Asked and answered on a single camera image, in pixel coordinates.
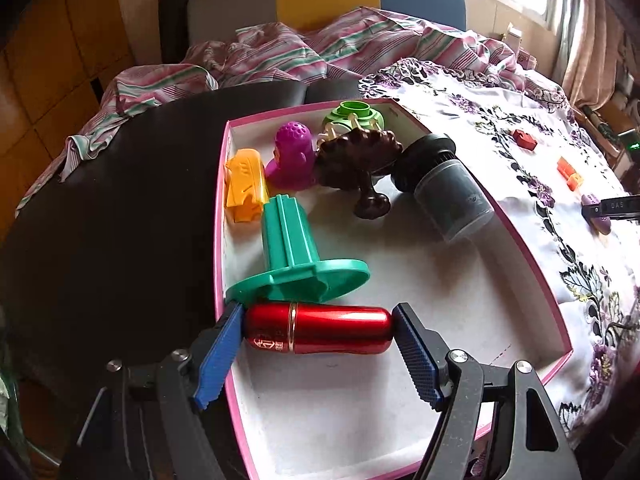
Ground yellow plastic clip case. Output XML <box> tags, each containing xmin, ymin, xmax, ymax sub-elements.
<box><xmin>224</xmin><ymin>147</ymin><xmax>268</xmax><ymax>223</ymax></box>

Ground green plastic ribbed stand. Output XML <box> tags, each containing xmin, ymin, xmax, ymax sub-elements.
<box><xmin>225</xmin><ymin>194</ymin><xmax>372</xmax><ymax>306</ymax></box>

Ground beige pink curtain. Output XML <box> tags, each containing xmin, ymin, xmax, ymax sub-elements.
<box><xmin>560</xmin><ymin>0</ymin><xmax>621</xmax><ymax>106</ymax></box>

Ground red metal cylinder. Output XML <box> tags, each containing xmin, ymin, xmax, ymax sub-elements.
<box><xmin>242</xmin><ymin>302</ymin><xmax>394</xmax><ymax>356</ymax></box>

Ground wooden panelled cabinet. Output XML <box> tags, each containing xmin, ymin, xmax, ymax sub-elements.
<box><xmin>0</xmin><ymin>0</ymin><xmax>136</xmax><ymax>206</ymax></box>

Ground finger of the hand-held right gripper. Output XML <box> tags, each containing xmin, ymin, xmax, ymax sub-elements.
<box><xmin>585</xmin><ymin>195</ymin><xmax>640</xmax><ymax>223</ymax></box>

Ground black upright cushion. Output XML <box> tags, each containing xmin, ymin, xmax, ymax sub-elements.
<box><xmin>159</xmin><ymin>0</ymin><xmax>193</xmax><ymax>63</ymax></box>

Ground black leather table cover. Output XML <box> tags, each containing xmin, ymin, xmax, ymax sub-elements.
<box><xmin>0</xmin><ymin>80</ymin><xmax>366</xmax><ymax>480</ymax></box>

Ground orange plastic cube blocks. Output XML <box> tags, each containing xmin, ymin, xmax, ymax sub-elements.
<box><xmin>557</xmin><ymin>156</ymin><xmax>585</xmax><ymax>191</ymax></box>

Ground pink shallow cardboard box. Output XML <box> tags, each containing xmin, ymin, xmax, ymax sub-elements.
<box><xmin>213</xmin><ymin>99</ymin><xmax>573</xmax><ymax>480</ymax></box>

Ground brown scalloped pedestal dish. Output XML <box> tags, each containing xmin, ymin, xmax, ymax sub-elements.
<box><xmin>314</xmin><ymin>127</ymin><xmax>405</xmax><ymax>221</ymax></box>

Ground purple oval patterned brush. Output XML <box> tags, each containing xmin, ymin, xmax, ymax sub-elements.
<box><xmin>581</xmin><ymin>192</ymin><xmax>613</xmax><ymax>235</ymax></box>

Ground purple perforated plastic toy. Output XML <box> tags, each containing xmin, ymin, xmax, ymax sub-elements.
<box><xmin>264</xmin><ymin>121</ymin><xmax>318</xmax><ymax>191</ymax></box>

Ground white embroidered floral tablecloth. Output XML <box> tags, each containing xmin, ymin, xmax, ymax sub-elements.
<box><xmin>359</xmin><ymin>57</ymin><xmax>640</xmax><ymax>456</ymax></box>

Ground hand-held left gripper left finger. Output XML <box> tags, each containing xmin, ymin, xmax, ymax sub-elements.
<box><xmin>60</xmin><ymin>302</ymin><xmax>246</xmax><ymax>480</ymax></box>

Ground clear jar with black lid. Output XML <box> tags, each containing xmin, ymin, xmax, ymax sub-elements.
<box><xmin>390</xmin><ymin>133</ymin><xmax>496</xmax><ymax>243</ymax></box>

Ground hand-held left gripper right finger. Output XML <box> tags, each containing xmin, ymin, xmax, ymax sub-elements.
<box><xmin>391</xmin><ymin>302</ymin><xmax>583</xmax><ymax>480</ymax></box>

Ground pink green striped sheet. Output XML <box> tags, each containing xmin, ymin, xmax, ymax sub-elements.
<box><xmin>15</xmin><ymin>7</ymin><xmax>566</xmax><ymax>216</ymax></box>

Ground green plug-in device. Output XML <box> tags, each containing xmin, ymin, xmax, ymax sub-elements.
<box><xmin>321</xmin><ymin>101</ymin><xmax>387</xmax><ymax>141</ymax></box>

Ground white cardboard box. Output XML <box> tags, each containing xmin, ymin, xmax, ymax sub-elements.
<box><xmin>502</xmin><ymin>25</ymin><xmax>538</xmax><ymax>68</ymax></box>

